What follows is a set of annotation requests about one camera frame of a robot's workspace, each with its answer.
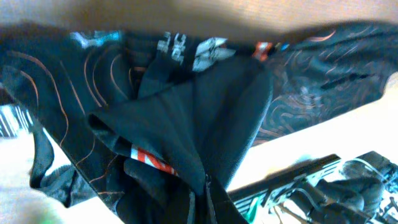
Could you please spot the black patterned cycling jersey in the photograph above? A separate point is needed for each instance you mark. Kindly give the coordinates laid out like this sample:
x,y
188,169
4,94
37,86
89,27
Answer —
x,y
157,125

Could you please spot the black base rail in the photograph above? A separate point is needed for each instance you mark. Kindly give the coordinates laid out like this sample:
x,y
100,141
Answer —
x,y
327,190

